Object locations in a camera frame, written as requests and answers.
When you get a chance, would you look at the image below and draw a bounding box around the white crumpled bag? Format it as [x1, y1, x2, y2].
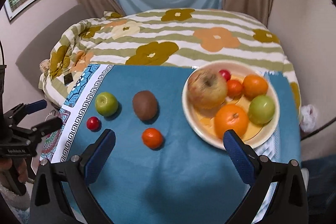
[299, 105, 318, 133]

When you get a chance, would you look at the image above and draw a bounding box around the black cable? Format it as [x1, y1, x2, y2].
[300, 116, 336, 141]

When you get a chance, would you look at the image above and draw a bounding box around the small tangerine in bowl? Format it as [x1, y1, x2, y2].
[227, 80, 243, 98]

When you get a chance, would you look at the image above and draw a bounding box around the person's left hand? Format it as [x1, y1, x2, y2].
[0, 157, 29, 185]

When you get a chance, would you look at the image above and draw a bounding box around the small tangerine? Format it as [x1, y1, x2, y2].
[142, 128, 164, 149]
[227, 80, 243, 98]

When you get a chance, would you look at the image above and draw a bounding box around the orange at bowl back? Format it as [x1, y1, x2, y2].
[243, 75, 269, 98]

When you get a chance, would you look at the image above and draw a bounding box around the large orange front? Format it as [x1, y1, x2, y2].
[214, 104, 249, 139]

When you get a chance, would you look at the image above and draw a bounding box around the green apple in bowl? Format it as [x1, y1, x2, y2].
[248, 95, 275, 125]

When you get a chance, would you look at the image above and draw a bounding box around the floral striped duvet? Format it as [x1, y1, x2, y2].
[38, 8, 301, 107]

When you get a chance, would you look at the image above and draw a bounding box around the cream fruit bowl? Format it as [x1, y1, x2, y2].
[182, 61, 280, 149]

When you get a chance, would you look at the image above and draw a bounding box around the green apple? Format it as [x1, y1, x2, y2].
[94, 92, 119, 117]
[248, 95, 275, 125]

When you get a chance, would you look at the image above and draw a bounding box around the small red fruit in bowl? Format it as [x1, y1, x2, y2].
[219, 69, 231, 81]

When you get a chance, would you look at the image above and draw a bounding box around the blue patterned tablecloth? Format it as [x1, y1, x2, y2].
[39, 63, 302, 224]

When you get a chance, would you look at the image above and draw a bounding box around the black phone on bed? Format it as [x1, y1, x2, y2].
[63, 73, 74, 86]

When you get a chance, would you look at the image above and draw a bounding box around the brown kiwi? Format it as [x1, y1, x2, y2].
[132, 90, 158, 121]

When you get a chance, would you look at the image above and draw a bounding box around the small red fruit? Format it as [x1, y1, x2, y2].
[86, 117, 101, 131]
[219, 69, 231, 81]

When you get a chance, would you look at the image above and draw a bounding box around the large red-yellow apple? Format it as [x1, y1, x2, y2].
[187, 69, 228, 109]

